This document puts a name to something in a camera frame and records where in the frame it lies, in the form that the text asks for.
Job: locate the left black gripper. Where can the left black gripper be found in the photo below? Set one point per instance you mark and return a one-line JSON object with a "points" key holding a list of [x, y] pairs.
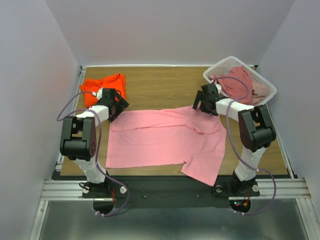
{"points": [[121, 106]]}

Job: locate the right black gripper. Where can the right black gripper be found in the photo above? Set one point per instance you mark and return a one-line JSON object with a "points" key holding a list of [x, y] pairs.
{"points": [[200, 102]]}

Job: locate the bright pink t shirt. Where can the bright pink t shirt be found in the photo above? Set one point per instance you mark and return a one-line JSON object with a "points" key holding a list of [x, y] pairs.
{"points": [[143, 138]]}

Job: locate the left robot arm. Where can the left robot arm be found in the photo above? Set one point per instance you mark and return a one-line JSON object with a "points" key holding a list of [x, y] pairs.
{"points": [[81, 138]]}

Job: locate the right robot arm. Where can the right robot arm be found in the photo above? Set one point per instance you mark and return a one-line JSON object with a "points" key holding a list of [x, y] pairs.
{"points": [[256, 131]]}

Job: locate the folded orange t shirt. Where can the folded orange t shirt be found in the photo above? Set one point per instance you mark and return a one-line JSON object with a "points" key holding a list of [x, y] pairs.
{"points": [[116, 81]]}

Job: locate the white plastic basket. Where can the white plastic basket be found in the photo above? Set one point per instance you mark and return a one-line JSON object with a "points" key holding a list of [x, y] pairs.
{"points": [[225, 65]]}

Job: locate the pale pink t shirt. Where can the pale pink t shirt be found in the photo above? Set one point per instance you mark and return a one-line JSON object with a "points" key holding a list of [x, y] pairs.
{"points": [[259, 91]]}

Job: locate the dusty rose t shirt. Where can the dusty rose t shirt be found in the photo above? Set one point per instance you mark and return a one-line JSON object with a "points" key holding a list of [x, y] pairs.
{"points": [[237, 84]]}

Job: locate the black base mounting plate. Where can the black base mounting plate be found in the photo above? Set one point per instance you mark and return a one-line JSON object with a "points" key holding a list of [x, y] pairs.
{"points": [[168, 192]]}

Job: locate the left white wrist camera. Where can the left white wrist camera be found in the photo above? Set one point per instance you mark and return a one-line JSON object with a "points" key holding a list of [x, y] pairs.
{"points": [[99, 94]]}

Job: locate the aluminium frame rail right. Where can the aluminium frame rail right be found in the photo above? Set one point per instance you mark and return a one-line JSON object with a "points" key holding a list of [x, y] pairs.
{"points": [[298, 190]]}

